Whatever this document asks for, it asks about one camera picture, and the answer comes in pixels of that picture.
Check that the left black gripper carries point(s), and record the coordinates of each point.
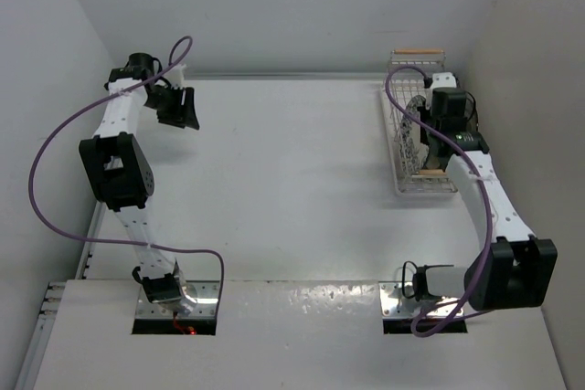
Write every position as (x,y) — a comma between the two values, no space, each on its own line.
(180,115)

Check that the brown rim cream plate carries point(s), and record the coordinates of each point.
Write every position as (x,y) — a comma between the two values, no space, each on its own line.
(432,164)

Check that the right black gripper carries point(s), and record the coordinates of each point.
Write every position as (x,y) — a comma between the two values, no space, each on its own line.
(424,112)

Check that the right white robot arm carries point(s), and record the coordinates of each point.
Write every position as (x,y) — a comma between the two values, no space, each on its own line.
(514,267)

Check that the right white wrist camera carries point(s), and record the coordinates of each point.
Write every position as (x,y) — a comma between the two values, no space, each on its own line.
(440,80)

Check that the white wire dish rack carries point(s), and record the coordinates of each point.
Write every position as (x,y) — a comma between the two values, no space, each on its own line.
(404,85)

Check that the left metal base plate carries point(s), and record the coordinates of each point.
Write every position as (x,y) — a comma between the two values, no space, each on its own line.
(200,302)

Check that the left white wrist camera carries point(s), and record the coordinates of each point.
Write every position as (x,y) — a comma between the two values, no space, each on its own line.
(176,76)

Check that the black patterned rim plate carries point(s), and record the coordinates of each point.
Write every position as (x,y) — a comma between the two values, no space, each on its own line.
(473,120)

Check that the blue floral ceramic plate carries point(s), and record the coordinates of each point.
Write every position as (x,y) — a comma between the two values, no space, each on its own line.
(414,154)

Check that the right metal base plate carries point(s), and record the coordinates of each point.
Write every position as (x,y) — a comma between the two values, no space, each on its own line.
(396,302)

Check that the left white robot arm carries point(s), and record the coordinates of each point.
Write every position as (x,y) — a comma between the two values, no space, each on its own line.
(122,179)

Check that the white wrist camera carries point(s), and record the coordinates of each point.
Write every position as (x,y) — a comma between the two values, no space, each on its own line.
(440,80)
(176,76)

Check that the metal base plate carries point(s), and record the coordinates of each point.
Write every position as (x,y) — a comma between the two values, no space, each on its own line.
(200,302)
(396,302)

